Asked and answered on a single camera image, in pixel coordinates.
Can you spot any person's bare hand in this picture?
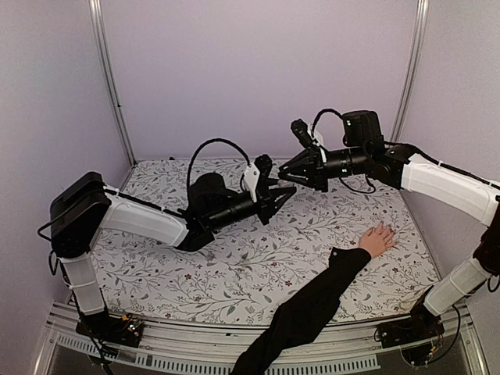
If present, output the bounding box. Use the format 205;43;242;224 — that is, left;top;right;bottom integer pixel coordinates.
359;222;398;259

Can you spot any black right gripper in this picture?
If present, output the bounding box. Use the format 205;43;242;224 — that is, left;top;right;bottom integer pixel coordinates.
278;145;369;193

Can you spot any aluminium front rail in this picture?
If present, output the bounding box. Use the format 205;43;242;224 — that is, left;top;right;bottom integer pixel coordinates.
31;302;490;374

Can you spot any aluminium frame post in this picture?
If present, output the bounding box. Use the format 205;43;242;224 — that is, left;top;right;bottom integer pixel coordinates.
88;0;138;166
390;0;430;142

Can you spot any black sleeved forearm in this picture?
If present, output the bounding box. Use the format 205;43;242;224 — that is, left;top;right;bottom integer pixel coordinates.
231;248;371;374

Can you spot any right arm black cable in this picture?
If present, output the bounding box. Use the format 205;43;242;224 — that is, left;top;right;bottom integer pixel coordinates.
312;108;378;195

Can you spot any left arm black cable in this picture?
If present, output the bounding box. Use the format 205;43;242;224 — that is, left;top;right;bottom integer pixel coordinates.
186;138;251;200

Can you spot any left aluminium frame post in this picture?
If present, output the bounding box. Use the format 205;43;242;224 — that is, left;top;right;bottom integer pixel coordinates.
88;0;138;166

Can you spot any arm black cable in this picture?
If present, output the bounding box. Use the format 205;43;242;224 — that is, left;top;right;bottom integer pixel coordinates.
186;138;251;200
312;108;378;195

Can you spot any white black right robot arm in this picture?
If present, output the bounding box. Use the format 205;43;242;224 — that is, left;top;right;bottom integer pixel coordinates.
278;110;499;341

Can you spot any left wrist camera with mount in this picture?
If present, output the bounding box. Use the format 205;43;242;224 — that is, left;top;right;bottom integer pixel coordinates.
241;154;273;203

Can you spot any right aluminium frame post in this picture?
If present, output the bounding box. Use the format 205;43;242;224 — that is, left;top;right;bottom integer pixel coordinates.
390;0;430;142

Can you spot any floral patterned table mat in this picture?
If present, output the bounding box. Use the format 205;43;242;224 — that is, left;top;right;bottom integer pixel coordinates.
91;176;438;326

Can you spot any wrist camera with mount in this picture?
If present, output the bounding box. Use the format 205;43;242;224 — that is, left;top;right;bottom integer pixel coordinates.
291;119;327;163
241;154;273;203

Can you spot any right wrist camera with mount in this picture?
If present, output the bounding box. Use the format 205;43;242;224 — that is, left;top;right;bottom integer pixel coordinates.
291;119;327;163

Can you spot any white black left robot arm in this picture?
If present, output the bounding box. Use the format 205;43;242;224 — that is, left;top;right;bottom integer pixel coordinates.
37;172;296;339

